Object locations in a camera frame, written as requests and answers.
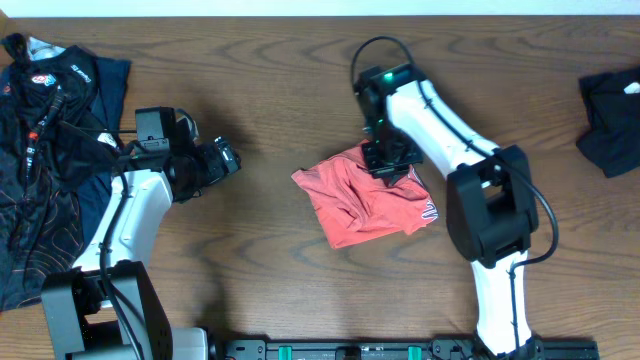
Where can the black orange patterned shirt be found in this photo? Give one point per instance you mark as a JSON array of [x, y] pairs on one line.
[[50, 144]]

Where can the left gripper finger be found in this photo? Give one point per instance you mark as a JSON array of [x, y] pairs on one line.
[[231, 158], [182, 197]]

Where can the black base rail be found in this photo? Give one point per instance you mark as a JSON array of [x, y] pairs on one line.
[[456, 348]]

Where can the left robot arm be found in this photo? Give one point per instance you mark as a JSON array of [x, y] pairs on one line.
[[105, 306]]

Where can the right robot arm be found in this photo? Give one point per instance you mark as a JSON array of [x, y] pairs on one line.
[[490, 208]]

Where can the red printed t-shirt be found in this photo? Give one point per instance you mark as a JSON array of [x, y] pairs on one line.
[[354, 207]]

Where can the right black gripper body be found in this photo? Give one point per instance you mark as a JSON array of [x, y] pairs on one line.
[[393, 151]]

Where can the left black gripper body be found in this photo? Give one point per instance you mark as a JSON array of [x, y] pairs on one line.
[[223, 158]]

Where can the black garment at right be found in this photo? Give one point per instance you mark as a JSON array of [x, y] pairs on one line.
[[611, 101]]

